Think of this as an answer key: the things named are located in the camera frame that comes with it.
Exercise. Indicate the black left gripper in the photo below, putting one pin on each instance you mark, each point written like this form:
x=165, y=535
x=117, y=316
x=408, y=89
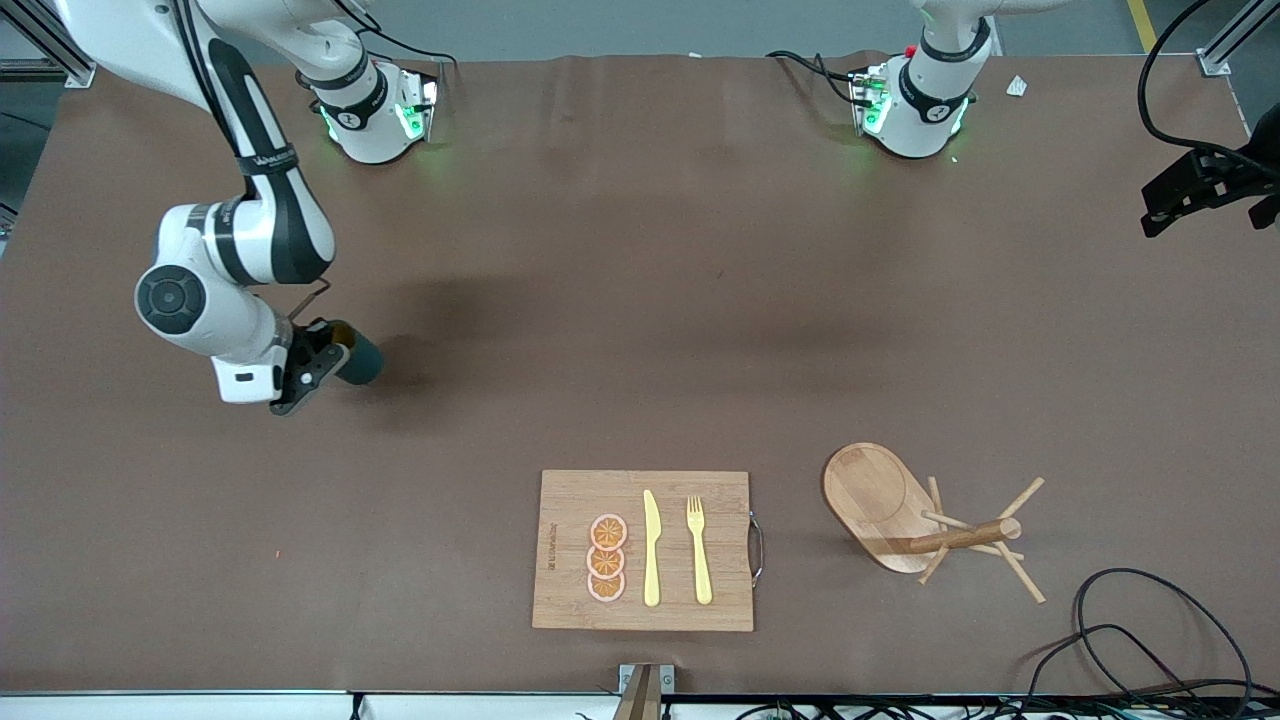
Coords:
x=1232, y=172

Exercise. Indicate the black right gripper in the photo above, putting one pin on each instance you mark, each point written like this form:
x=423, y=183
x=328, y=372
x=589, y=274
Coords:
x=322, y=336

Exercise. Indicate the dark green cup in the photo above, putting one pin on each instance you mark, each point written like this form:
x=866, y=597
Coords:
x=365, y=360

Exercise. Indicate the silver arm base connector block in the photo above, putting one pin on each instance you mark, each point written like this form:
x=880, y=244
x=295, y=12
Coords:
x=868, y=100
x=420, y=105

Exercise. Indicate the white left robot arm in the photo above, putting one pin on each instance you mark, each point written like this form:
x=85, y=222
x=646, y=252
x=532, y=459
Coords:
x=915, y=140

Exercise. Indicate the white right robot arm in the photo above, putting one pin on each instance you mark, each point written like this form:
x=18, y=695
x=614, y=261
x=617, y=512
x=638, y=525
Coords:
x=240, y=335

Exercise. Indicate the white paper scrap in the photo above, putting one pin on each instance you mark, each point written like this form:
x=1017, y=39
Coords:
x=1017, y=86

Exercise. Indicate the brown table cover mat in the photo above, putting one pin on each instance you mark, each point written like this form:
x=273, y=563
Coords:
x=640, y=300

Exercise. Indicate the orange slice toy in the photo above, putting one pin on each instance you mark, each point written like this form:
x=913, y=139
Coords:
x=605, y=563
x=608, y=531
x=605, y=588

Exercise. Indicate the yellow plastic knife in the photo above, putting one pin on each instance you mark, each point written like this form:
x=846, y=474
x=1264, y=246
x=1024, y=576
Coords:
x=652, y=560

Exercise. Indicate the yellow plastic fork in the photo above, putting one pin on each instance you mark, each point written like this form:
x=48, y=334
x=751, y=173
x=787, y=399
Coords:
x=702, y=570

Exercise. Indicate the wooden mug tree stand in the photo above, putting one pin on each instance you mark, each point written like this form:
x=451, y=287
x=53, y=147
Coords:
x=870, y=490

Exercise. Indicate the aluminium frame profile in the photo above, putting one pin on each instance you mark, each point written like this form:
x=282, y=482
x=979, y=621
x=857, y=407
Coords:
x=78, y=74
x=1213, y=62

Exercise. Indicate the grey metal bracket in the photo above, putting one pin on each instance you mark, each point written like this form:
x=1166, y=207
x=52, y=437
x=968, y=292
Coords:
x=665, y=678

